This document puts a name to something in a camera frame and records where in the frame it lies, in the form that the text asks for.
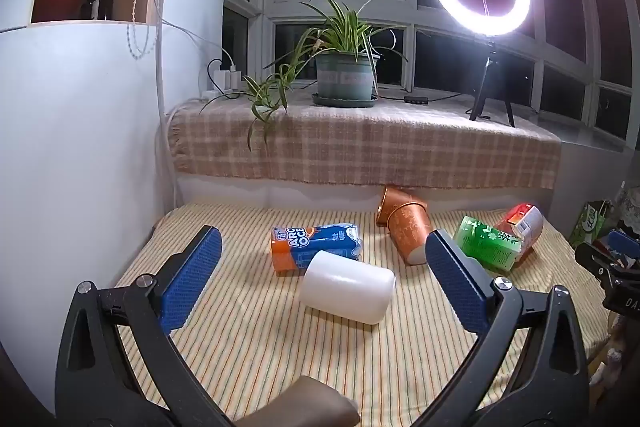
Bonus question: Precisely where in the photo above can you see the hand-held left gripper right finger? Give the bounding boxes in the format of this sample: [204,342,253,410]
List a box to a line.
[412,229,591,427]

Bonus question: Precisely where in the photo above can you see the black tripod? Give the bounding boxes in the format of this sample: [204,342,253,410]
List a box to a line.
[469,39,516,128]

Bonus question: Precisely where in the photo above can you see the white window frame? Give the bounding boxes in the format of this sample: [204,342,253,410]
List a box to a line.
[222,0,640,152]

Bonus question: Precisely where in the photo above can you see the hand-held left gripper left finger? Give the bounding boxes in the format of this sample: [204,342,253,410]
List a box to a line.
[55,224,236,427]

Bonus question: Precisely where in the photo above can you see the black hub with cable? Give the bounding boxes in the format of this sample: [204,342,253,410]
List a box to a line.
[377,91,463,104]

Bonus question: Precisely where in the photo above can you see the green paper bag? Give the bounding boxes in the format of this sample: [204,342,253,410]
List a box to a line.
[570,201,614,251]

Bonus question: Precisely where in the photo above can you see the green drink carton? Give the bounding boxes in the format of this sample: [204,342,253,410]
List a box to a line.
[454,216,523,273]

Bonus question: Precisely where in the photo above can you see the white power strip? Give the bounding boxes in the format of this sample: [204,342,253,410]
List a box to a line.
[200,87,247,100]

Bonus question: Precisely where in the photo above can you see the plaid cloth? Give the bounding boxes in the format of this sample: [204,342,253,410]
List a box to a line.
[167,94,562,190]

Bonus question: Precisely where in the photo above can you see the red and white can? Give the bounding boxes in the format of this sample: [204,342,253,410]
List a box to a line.
[495,203,544,254]

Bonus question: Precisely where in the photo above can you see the green flower pot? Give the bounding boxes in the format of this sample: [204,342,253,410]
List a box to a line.
[315,52,378,100]

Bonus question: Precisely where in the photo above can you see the striped cloth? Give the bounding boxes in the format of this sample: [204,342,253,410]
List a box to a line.
[115,202,611,427]

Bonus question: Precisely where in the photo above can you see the white cup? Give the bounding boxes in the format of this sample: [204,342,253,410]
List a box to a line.
[299,251,397,326]

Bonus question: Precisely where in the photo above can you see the brown rounded object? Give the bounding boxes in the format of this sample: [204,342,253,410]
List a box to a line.
[235,376,362,427]

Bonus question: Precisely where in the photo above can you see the spider plant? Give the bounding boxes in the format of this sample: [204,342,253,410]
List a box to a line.
[200,0,408,152]

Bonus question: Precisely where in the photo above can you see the blue and orange drink carton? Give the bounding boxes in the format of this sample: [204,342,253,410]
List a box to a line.
[271,223,364,277]

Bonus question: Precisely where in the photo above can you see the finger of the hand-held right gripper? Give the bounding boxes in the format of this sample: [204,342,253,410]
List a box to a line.
[606,229,640,267]
[575,243,622,289]

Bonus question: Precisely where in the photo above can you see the green pot saucer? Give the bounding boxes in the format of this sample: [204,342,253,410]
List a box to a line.
[311,92,378,108]

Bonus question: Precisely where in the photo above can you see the copper paper cup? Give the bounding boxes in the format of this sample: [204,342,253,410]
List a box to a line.
[376,186,416,228]

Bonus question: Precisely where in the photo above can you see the brown patterned paper cup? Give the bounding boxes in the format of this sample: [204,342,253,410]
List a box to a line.
[387,201,433,266]

